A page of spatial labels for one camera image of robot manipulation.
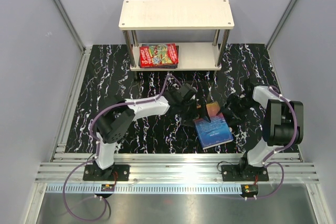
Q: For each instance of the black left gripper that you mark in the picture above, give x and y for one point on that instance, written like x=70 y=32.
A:
x=199 y=114

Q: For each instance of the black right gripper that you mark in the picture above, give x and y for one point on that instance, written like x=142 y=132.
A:
x=237 y=115

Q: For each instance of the blue orange sunset book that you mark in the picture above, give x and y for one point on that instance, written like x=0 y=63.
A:
x=213 y=133

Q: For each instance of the dark blue 1984 book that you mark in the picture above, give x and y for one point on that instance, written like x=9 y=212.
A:
x=176 y=57

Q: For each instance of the red treehouse book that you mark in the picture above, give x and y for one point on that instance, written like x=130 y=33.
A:
x=158 y=54

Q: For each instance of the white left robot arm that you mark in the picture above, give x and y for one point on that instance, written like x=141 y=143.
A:
x=111 y=123

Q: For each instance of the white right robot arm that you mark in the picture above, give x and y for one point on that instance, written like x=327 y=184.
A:
x=282 y=128

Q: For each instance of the white two-tier shelf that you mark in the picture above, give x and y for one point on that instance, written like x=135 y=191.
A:
x=216 y=15

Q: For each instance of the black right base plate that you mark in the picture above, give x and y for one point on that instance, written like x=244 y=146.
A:
x=235 y=173

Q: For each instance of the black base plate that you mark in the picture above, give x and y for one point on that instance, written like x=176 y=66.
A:
x=119 y=172
x=235 y=173

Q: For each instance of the white slotted cable duct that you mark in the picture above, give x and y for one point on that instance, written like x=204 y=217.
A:
x=227 y=189

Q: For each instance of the aluminium front rail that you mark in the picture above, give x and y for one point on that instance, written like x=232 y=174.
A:
x=176 y=168

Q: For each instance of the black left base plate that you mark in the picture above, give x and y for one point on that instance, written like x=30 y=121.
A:
x=119 y=172

